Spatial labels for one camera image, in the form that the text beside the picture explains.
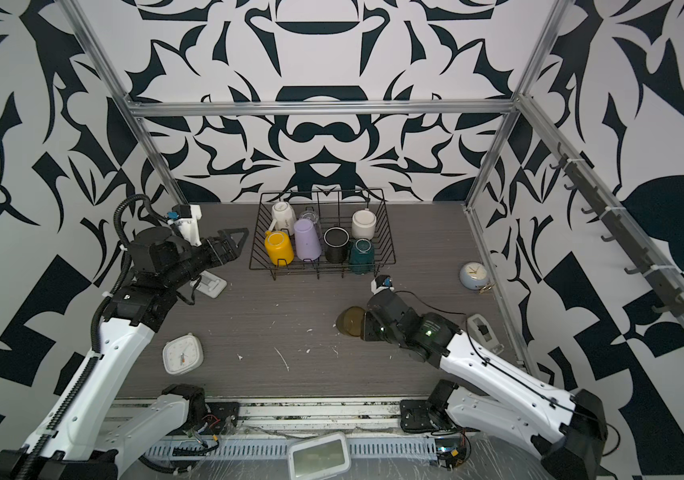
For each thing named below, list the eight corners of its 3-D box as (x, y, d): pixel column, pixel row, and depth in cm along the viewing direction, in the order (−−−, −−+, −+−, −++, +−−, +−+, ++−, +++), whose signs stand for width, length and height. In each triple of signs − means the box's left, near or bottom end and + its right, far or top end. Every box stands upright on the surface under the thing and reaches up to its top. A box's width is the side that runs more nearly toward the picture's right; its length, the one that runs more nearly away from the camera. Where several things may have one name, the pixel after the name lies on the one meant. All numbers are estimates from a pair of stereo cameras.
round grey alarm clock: (468, 293, 98) (473, 286, 95) (455, 273, 103) (459, 265, 100) (488, 287, 100) (494, 280, 96) (474, 267, 105) (479, 259, 101)
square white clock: (170, 381, 82) (163, 377, 79) (168, 349, 87) (161, 344, 84) (205, 367, 84) (200, 362, 81) (200, 336, 89) (195, 331, 86)
